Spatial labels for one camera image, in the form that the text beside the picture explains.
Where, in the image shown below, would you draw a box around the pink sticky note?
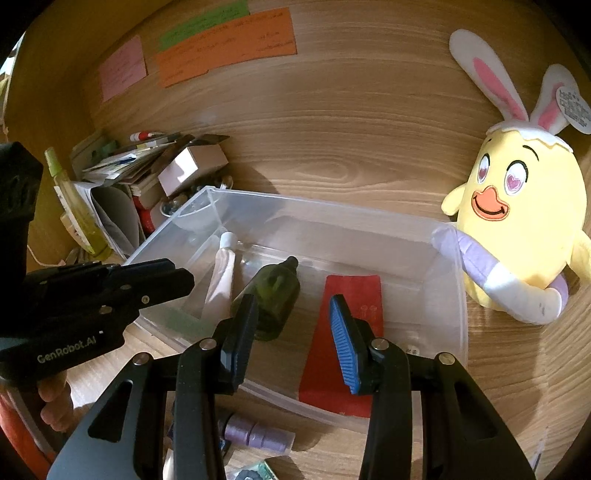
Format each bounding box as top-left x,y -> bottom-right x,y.
98,34 -> 147,103

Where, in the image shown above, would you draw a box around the red box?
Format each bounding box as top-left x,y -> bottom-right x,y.
134,196 -> 155,234

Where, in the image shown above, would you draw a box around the small pink white box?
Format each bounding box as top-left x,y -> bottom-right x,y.
158,144 -> 230,197

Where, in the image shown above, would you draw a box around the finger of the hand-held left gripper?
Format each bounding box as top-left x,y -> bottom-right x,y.
28,268 -> 195,343
25,259 -> 178,297

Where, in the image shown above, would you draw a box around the orange cloth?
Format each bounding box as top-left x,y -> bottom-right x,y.
0,392 -> 56,480

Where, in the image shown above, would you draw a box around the pink tube with white cap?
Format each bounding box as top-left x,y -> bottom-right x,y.
202,231 -> 238,321

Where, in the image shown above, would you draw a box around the red foil packet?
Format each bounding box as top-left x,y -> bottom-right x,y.
298,274 -> 384,414

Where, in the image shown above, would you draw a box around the green sticky note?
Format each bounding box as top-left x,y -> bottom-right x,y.
158,0 -> 250,52

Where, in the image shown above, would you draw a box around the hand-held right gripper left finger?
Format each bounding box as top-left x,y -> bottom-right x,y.
46,293 -> 259,480

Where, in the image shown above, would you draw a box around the orange sticky note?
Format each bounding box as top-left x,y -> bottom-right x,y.
156,7 -> 297,88

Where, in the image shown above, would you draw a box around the purple bottle with dark cap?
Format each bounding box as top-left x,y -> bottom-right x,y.
217,413 -> 296,455

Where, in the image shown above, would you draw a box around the dark green glass bottle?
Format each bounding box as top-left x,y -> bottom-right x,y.
231,256 -> 302,342

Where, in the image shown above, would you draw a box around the clear plastic bowl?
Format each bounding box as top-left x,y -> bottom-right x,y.
173,187 -> 222,232

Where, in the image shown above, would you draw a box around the yellow chick plush toy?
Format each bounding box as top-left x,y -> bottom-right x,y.
431,28 -> 591,326

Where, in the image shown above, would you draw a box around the clear plastic storage bin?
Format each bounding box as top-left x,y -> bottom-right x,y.
124,185 -> 469,428

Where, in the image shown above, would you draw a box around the white cable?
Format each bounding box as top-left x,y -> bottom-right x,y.
25,242 -> 65,268

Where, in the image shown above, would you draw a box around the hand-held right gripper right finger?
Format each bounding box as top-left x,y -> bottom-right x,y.
329,294 -> 536,480

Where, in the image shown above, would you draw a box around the yellow-green spray bottle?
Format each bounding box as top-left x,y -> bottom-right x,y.
44,147 -> 112,257

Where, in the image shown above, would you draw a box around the person's left hand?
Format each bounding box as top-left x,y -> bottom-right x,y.
37,369 -> 77,432

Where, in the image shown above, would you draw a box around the white folded paper envelopes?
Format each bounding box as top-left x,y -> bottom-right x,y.
69,181 -> 141,259

